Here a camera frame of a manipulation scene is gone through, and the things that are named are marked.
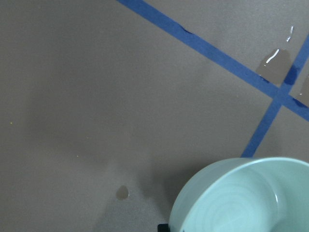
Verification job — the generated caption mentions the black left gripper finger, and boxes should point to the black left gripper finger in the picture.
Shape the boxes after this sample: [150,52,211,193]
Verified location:
[157,224,170,232]

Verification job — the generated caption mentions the pale green ceramic bowl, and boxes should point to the pale green ceramic bowl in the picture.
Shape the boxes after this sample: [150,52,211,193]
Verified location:
[169,157,309,232]

